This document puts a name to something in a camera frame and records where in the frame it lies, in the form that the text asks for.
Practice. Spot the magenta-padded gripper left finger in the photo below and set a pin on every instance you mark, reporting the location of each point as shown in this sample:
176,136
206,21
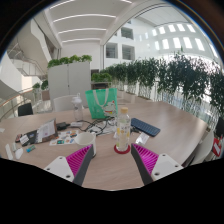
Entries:
60,166

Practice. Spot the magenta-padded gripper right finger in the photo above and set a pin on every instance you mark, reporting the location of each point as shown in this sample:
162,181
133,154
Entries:
165,165

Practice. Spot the clear lemon drink bottle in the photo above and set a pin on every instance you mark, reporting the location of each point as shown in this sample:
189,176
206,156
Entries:
123,131

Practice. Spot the clear plastic water bottle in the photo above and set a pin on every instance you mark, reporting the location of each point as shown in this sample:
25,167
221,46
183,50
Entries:
77,108

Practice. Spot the colourful sticker sheet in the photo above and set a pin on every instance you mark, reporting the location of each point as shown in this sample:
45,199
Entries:
65,138

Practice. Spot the white paper card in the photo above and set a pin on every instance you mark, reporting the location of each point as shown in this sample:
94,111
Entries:
142,138

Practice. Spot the brown notebook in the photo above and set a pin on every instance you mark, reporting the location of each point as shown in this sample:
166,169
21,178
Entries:
46,130

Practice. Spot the black power adapter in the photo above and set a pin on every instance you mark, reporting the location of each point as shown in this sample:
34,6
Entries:
62,126

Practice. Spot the black box with white cards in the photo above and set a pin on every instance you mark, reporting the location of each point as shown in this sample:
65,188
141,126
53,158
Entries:
28,138

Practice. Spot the dark blue keyboard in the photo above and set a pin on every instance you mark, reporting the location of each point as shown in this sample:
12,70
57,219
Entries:
145,126

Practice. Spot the flat round red coaster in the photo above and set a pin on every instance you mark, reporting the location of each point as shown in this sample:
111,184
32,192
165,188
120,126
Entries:
117,150

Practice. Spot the small black red box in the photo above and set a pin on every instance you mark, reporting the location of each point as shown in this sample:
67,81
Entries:
18,138

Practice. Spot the white power strip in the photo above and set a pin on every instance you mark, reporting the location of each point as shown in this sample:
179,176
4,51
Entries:
9,151

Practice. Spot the white chair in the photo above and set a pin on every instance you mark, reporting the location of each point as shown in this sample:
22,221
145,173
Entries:
63,103

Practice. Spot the black chair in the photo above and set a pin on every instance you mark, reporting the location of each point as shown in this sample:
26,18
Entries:
25,109

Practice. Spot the green tote bag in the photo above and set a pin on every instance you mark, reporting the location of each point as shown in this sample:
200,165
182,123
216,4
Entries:
100,105

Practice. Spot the glass railing with wooden handrail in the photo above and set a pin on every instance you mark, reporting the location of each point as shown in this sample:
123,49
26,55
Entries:
13,101

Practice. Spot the small plants in low planter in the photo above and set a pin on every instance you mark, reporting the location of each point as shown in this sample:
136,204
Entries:
40,86

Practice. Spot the row of tall green plants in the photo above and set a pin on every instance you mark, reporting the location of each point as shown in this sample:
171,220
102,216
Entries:
173,80

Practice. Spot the white planter cabinet with plants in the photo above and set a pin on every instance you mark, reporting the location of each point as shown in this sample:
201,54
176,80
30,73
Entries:
68,80

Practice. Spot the plants in dark planter box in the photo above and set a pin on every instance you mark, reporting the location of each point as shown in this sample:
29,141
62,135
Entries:
101,79

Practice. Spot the ceiling light strips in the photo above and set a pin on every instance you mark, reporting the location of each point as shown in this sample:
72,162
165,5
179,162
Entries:
86,25

